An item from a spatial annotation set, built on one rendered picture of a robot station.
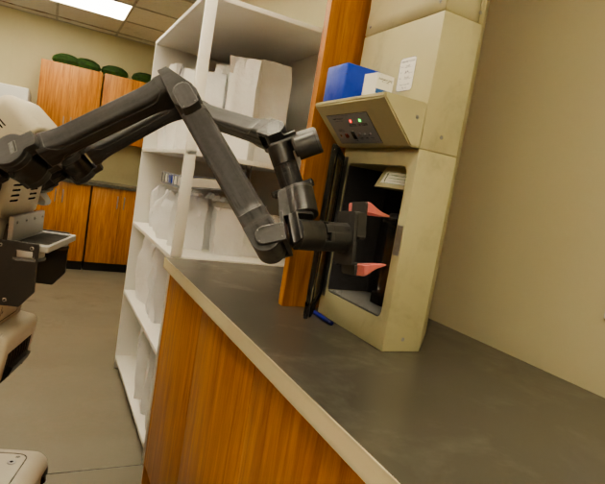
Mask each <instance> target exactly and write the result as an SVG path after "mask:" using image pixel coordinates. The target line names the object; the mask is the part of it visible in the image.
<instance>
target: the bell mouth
mask: <svg viewBox="0 0 605 484"><path fill-rule="evenodd" d="M406 173H407V172H406V168H398V167H386V168H385V170H384V171H383V173H382V174H381V176H380V177H379V179H378V180H377V182H376V183H375V185H374V187H378V188H383V189H389V190H395V191H399V192H403V189H404V185H405V179H406Z"/></svg>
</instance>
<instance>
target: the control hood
mask: <svg viewBox="0 0 605 484"><path fill-rule="evenodd" d="M315 106H316V109H317V111H318V112H319V113H320V115H321V117H322V118H323V120H324V122H325V123H326V125H327V128H328V129H329V131H330V133H331V135H332V136H333V138H334V140H335V142H336V143H337V145H338V146H339V147H343V148H405V149H418V147H419V146H420V141H421V136H422V130H423V125H424V116H425V111H426V103H424V102H421V101H417V100H414V99H410V98H407V97H403V96H400V95H397V94H394V93H391V92H387V91H384V92H378V93H373V94H367V95H361V96H355V97H349V98H343V99H337V100H331V101H325V102H320V103H317V104H316V105H315ZM362 111H367V113H368V115H369V117H370V119H371V120H372V122H373V124H374V126H375V129H376V131H377V133H378V135H379V136H380V138H381V140H382V142H383V143H345V144H342V143H341V141H340V139H339V137H338V136H337V134H336V132H335V130H334V129H333V128H332V126H331V124H330V123H329V121H328V119H327V116H328V115H336V114H345V113H354V112H362Z"/></svg>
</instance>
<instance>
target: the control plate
mask: <svg viewBox="0 0 605 484"><path fill-rule="evenodd" d="M327 119H328V121H329V123H330V124H331V126H332V128H333V129H334V130H335V132H336V134H337V136H338V137H339V139H340V141H341V143H342V144H345V143H383V142H382V140H381V138H380V136H379V135H378V133H377V131H376V129H375V126H374V124H373V122H372V120H371V119H370V117H369V115H368V113H367V111H362V112H354V113H345V114H336V115H328V116H327ZM358 119H360V120H361V122H359V121H358ZM350 120H351V121H352V123H351V122H350ZM352 131H354V133H355V135H356V137H357V138H358V139H354V138H353V136H352V135H351V132H352ZM345 133H347V134H348V135H349V136H350V137H349V138H346V136H345ZM358 133H360V134H361V135H359V136H358ZM364 133H365V134H366V135H363V134H364ZM369 133H371V134H372V135H369ZM340 134H341V135H342V136H343V137H341V135H340Z"/></svg>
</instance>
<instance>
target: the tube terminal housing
mask: <svg viewBox="0 0 605 484"><path fill-rule="evenodd" d="M481 35H482V25H481V24H478V23H476V22H473V21H471V20H469V19H467V18H464V17H462V16H459V15H457V14H455V13H452V12H448V11H442V12H437V13H435V14H432V15H430V16H427V17H424V18H421V19H418V20H415V21H412V22H409V23H406V24H403V25H401V26H398V27H396V28H393V29H390V30H387V31H384V32H381V33H378V34H375V35H372V36H368V37H365V40H364V45H363V51H362V57H361V62H360V66H363V67H366V68H369V69H372V70H375V71H378V72H380V73H382V74H385V75H388V76H391V77H394V78H395V79H394V85H393V90H392V93H394V94H397V95H400V96H403V97H407V98H410V99H414V100H417V101H421V102H424V103H426V111H425V116H424V121H423V130H422V136H421V141H420V146H419V147H418V149H405V148H346V151H345V157H349V160H348V165H347V171H346V176H345V182H344V188H343V193H342V199H341V204H340V210H339V211H341V206H342V201H343V196H344V190H345V184H346V178H347V173H348V169H349V166H355V167H360V168H365V169H371V170H376V171H380V172H383V171H384V170H385V168H386V167H398V168H406V172H407V173H406V179H405V185H404V189H403V195H402V200H401V206H400V211H399V220H398V225H401V226H403V232H402V237H401V242H400V247H399V256H396V255H393V252H392V257H391V262H390V267H389V273H388V278H387V283H386V288H385V293H384V299H383V304H382V309H381V313H380V315H379V316H375V315H373V314H371V313H369V312H367V311H365V310H363V309H361V308H360V307H358V306H356V305H354V304H352V303H350V302H347V301H345V300H343V299H341V298H339V297H338V296H336V295H334V294H332V293H330V292H329V291H328V287H327V288H326V293H325V295H321V297H320V301H319V307H318V312H319V313H321V314H322V315H324V316H326V317H327V318H329V319H330V320H331V321H333V322H334V323H336V324H337V325H339V326H341V327H343V328H345V329H346V330H348V331H349V332H351V333H353V334H354V335H356V336H357V337H359V338H361V339H362V340H364V341H366V342H367V343H369V344H370V345H372V346H374V347H375V348H377V349H378V350H380V351H419V349H420V347H421V344H422V342H423V339H424V336H425V333H426V327H427V322H428V317H429V312H430V307H431V303H432V298H433V293H434V288H435V282H436V278H437V273H438V268H439V263H440V258H441V253H442V249H443V244H444V238H445V233H446V228H447V223H448V215H449V210H450V205H451V199H452V194H453V189H454V185H455V180H456V175H457V170H458V164H459V159H460V155H461V150H462V145H463V140H464V135H465V130H466V126H467V121H468V115H469V110H470V105H471V100H472V92H473V87H474V82H475V76H476V71H477V66H478V62H479V57H480V51H481ZM416 55H418V56H417V62H416V67H415V73H414V78H413V84H412V88H411V90H407V91H401V92H396V86H397V81H398V75H399V66H400V60H401V59H404V58H408V57H412V56H416ZM332 257H333V252H332V255H331V261H330V266H329V272H328V277H327V286H328V279H329V274H330V268H331V262H332Z"/></svg>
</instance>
